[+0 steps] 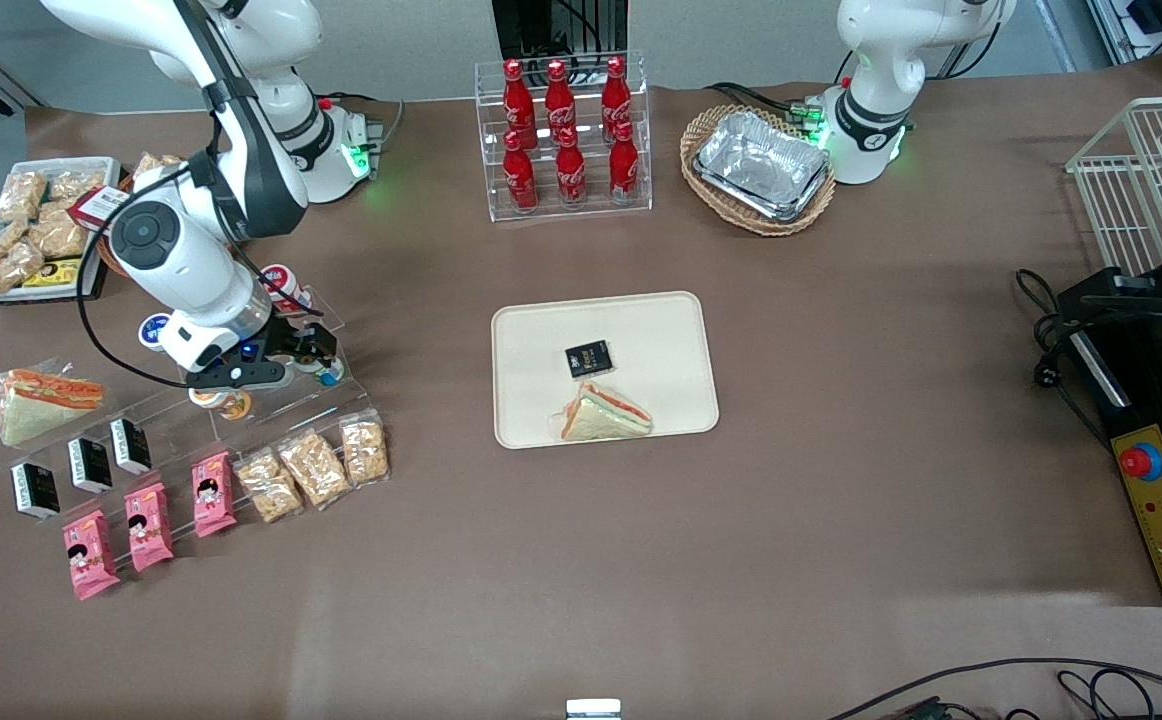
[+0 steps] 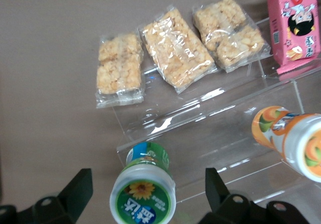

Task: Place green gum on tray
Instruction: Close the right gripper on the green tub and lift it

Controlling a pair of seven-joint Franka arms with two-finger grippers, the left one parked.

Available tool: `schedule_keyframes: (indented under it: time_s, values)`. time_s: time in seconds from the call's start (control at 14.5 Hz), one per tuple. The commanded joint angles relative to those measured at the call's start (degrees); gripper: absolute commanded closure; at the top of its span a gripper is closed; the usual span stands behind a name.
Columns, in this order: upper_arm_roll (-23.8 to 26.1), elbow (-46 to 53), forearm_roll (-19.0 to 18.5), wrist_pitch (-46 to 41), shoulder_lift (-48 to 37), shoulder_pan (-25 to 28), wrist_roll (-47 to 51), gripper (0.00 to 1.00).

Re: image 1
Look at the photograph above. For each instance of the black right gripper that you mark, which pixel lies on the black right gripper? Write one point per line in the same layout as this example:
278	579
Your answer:
298	339

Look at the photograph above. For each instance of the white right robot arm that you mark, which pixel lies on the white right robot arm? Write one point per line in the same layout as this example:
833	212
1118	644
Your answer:
181	260

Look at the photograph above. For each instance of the red cap gum bottle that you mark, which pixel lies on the red cap gum bottle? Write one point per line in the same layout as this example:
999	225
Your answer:
286	283

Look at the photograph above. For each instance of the orange cap gum bottle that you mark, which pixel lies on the orange cap gum bottle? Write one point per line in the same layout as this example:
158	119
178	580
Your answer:
226	405

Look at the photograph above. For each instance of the blue cap gum bottle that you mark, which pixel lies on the blue cap gum bottle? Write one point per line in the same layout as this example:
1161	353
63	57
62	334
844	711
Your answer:
153	330

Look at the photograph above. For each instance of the beige serving tray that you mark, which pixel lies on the beige serving tray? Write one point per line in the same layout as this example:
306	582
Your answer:
541	350

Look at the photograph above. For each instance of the white rectangular plastic tray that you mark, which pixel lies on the white rectangular plastic tray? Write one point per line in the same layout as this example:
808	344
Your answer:
101	172

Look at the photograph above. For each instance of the aluminium foil tray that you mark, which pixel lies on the aluminium foil tray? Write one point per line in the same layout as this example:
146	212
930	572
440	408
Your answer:
761	165

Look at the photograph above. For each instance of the clear acrylic stepped shelf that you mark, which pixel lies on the clear acrylic stepped shelf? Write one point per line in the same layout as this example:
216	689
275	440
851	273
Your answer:
173	425

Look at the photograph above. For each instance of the pink cartoon snack packet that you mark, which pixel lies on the pink cartoon snack packet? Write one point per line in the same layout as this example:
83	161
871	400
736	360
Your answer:
149	527
213	495
91	555

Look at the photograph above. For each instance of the small black snack box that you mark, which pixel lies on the small black snack box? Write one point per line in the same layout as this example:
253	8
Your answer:
131	446
34	490
589	360
90	465

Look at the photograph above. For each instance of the dark brown wicker basket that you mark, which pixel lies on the dark brown wicker basket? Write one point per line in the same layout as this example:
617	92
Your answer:
104	252

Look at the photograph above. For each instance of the red cookie box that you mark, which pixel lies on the red cookie box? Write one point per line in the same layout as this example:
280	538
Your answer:
101	205

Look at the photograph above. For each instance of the yellow snack packet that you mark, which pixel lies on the yellow snack packet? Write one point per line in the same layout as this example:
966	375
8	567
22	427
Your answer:
53	273

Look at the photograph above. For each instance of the wrapped triangle sandwich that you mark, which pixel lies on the wrapped triangle sandwich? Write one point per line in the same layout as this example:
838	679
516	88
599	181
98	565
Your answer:
601	418
41	405

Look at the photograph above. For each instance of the red cola bottle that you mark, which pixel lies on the red cola bottle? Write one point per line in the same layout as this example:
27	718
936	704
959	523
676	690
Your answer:
616	90
570	175
559	95
516	95
624	170
519	180

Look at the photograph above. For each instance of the clear acrylic bottle rack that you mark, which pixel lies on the clear acrylic bottle rack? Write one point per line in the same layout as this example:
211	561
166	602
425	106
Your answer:
591	210

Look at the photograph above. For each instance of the light tan wicker basket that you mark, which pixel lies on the light tan wicker basket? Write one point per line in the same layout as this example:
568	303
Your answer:
756	225

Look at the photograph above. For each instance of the brown table cover sheet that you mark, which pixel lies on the brown table cover sheet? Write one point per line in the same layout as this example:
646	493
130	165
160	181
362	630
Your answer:
841	500

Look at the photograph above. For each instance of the aluminium frame rack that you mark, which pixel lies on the aluminium frame rack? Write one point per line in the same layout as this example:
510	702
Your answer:
1151	20

